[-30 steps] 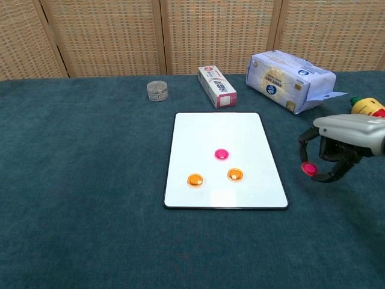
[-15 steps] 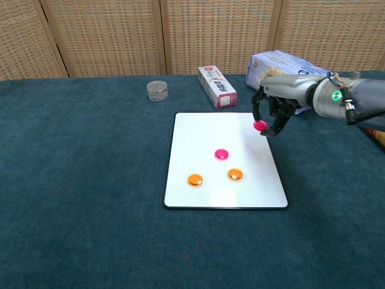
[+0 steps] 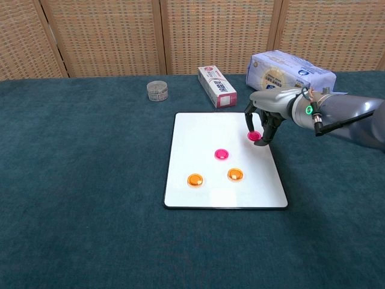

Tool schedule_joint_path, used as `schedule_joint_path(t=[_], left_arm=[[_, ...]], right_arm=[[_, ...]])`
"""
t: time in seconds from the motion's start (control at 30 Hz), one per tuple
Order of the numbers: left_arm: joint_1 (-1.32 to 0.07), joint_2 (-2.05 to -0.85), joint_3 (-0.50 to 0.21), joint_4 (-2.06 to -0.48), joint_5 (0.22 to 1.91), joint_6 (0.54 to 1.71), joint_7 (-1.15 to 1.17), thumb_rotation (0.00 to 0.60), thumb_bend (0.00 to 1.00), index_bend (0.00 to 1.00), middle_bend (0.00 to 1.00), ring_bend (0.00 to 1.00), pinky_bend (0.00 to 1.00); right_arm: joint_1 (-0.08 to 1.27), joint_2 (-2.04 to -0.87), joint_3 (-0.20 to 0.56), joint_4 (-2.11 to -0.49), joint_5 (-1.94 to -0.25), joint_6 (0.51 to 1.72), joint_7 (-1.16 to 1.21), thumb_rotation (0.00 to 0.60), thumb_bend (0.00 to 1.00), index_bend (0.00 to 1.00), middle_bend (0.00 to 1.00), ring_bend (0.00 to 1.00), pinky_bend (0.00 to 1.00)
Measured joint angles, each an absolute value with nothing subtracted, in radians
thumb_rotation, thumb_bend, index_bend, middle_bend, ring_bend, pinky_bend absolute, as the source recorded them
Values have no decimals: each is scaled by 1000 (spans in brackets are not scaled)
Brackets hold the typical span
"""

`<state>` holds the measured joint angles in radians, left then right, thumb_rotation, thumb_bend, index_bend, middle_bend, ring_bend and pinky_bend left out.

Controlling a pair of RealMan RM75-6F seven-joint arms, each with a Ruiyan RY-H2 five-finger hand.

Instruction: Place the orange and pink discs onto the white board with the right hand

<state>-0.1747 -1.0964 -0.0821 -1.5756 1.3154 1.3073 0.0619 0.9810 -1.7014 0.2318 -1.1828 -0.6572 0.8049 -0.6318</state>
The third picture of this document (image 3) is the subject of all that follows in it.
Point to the small clear round jar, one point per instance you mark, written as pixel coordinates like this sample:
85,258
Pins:
157,91

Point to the pale blue tissue pack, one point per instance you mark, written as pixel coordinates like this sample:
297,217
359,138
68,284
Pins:
285,69

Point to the white rectangular magnetic board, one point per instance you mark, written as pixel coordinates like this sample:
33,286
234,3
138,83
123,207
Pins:
195,141

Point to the woven bamboo folding screen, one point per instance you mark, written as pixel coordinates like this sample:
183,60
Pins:
105,36

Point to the teal table cloth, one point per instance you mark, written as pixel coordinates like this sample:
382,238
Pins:
75,180

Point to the orange disc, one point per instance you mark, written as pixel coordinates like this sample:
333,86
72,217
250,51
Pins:
195,180
235,174

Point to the pink disc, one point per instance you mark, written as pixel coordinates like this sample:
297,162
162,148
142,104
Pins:
221,154
254,137

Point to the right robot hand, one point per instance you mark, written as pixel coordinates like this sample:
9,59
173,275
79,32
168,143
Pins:
273,100

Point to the white red toothpaste box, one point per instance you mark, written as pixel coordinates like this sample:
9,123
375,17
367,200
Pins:
215,85

